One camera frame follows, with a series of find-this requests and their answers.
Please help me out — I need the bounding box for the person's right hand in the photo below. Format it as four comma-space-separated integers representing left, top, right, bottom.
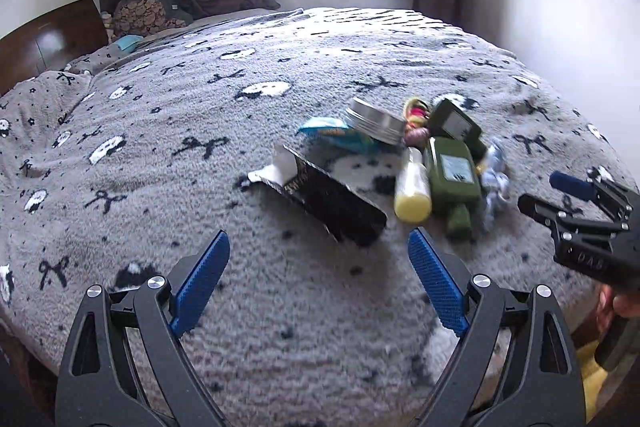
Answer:
594, 284, 640, 335

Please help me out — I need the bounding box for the brown wooden headboard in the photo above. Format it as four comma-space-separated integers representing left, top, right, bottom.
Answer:
0, 0, 108, 95

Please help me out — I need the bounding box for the dark green square bottle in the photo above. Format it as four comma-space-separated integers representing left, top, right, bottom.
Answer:
426, 98, 487, 162

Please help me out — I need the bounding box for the light blue small item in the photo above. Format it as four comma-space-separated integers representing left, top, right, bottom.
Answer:
114, 35, 143, 54

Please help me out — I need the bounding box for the yellow white bottle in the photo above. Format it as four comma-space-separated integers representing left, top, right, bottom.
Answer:
394, 147, 432, 225

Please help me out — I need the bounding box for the brown patterned cushion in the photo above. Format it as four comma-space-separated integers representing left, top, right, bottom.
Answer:
112, 0, 193, 38

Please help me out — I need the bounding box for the grey patterned pillow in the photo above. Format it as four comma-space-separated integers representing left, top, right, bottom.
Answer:
1, 44, 127, 188

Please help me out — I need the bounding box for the blue snack wrapper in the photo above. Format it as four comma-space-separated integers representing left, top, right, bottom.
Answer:
296, 117, 383, 155

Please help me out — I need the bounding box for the round silver tin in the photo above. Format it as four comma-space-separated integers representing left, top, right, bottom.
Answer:
345, 98, 406, 145

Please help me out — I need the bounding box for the grey patterned fleece blanket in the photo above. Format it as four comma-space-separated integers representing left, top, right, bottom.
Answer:
1, 9, 631, 426

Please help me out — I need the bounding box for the colourful hair ties bundle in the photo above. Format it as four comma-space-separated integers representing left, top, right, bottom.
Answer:
401, 95, 433, 148

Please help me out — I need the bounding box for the olive green bottle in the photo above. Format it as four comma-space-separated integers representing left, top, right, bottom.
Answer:
425, 136, 482, 241

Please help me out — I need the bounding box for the black cardboard box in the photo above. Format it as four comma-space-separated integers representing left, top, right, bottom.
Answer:
247, 144, 387, 248

